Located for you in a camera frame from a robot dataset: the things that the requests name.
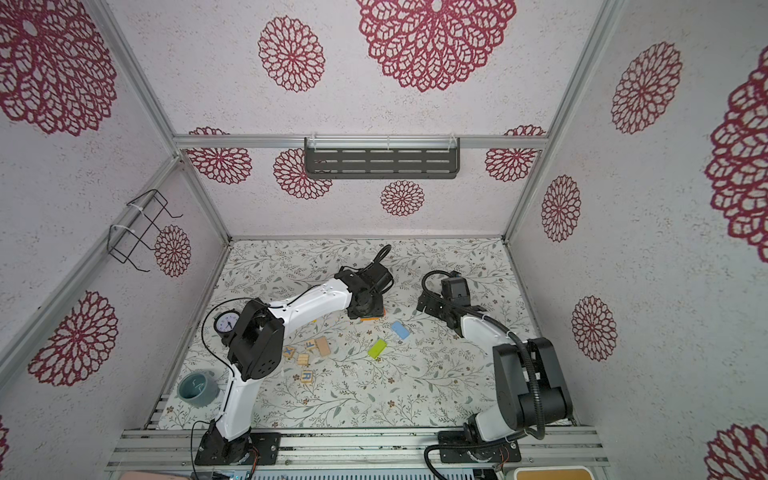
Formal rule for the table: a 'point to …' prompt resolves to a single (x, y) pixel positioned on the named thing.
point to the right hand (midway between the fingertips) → (432, 298)
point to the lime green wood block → (376, 350)
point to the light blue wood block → (400, 330)
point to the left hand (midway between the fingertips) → (371, 314)
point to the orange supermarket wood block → (369, 319)
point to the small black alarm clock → (225, 323)
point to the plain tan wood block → (322, 345)
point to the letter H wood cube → (306, 377)
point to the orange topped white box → (553, 473)
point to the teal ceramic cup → (199, 388)
